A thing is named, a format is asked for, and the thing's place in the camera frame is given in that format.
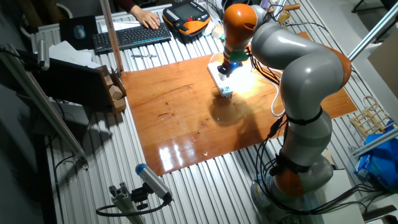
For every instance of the black flat panel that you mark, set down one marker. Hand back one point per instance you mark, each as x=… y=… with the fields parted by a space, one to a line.
x=68 y=84

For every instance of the white bulb holder with bulb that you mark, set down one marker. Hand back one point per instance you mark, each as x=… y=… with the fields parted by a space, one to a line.
x=239 y=77

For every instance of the grey computer mouse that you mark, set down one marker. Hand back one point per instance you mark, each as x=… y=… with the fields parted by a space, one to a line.
x=79 y=31

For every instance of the black round drum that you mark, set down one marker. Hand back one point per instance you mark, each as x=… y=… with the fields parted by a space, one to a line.
x=236 y=2

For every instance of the white power strip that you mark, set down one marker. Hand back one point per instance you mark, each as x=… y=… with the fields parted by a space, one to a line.
x=217 y=79

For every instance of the silver depth camera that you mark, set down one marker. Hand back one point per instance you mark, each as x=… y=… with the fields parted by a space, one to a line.
x=43 y=54
x=152 y=182

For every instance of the white rounded object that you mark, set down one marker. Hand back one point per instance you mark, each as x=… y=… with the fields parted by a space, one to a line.
x=207 y=28

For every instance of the blue bag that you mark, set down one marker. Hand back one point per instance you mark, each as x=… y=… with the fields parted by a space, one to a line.
x=379 y=161

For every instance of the pale wooden cube block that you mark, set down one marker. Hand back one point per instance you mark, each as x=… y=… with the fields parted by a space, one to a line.
x=119 y=105
x=108 y=80
x=217 y=31
x=116 y=92

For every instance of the small metal hand tool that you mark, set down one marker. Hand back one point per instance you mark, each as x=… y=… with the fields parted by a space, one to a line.
x=143 y=56

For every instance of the long aluminium frame bar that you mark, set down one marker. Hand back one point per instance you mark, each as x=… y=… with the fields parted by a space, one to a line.
x=46 y=105
x=373 y=141

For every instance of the beige cardboard panel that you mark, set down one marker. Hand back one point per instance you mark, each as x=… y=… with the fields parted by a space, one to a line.
x=385 y=62

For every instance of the orange and black teach pendant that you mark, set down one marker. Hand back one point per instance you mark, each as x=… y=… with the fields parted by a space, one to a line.
x=186 y=12

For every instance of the wooden stick rack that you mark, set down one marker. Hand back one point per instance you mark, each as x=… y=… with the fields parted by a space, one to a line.
x=370 y=119

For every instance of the brown wooden board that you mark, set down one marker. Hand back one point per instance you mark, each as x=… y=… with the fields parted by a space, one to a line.
x=186 y=124

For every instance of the black keyboard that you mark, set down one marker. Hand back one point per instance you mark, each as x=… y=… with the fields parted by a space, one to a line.
x=130 y=37

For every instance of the black mouse pad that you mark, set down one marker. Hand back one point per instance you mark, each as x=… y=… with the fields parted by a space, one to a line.
x=68 y=40

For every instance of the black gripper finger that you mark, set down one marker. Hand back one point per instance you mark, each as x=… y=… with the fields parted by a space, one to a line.
x=234 y=69
x=222 y=69

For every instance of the aluminium profile camera mount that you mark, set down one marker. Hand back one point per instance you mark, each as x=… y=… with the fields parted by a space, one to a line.
x=124 y=202

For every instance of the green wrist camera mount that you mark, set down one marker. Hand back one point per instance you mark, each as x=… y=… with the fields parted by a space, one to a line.
x=237 y=56

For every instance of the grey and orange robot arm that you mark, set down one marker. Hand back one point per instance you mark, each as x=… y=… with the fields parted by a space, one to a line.
x=304 y=77

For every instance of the bare person hand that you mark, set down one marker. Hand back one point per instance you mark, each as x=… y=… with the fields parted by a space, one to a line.
x=147 y=17

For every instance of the white paper sheets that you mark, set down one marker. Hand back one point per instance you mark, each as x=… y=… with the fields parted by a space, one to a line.
x=121 y=25
x=68 y=53

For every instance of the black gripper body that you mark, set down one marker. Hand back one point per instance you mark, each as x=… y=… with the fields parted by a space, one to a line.
x=231 y=63

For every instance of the dark sleeved person forearm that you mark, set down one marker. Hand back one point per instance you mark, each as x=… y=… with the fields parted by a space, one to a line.
x=126 y=4

